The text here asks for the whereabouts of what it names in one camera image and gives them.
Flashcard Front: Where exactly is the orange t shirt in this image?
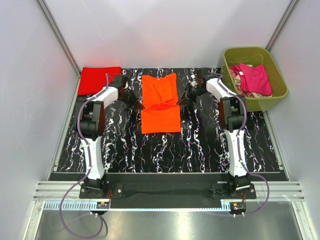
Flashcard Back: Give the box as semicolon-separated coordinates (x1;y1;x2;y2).
141;73;181;134

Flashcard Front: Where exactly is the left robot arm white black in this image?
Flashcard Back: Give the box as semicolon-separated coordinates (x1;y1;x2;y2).
74;74;145;198

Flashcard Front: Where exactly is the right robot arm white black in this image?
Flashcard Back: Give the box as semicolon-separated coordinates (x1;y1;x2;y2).
176;69;251;197

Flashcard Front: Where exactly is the red folded t shirt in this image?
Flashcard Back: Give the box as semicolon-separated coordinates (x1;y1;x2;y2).
77;66;122;96

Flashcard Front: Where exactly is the pink t shirt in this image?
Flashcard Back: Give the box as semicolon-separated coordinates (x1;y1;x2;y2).
229;62;273;97

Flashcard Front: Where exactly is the olive green plastic bin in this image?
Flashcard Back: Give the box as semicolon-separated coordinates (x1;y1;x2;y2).
221;46;289;112

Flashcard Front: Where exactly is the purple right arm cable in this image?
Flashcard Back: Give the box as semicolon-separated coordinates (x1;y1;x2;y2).
212;72;270;217

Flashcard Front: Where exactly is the right corner aluminium post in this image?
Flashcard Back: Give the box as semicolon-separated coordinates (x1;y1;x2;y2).
265;0;300;52

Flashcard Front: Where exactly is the corner aluminium post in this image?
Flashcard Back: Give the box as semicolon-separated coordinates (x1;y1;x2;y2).
36;0;81;77
265;0;300;52

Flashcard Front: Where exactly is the left corner aluminium post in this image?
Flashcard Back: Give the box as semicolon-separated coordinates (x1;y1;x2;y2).
36;0;81;77

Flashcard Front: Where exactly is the white slotted cable duct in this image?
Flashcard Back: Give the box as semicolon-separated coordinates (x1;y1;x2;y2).
44;200;231;212

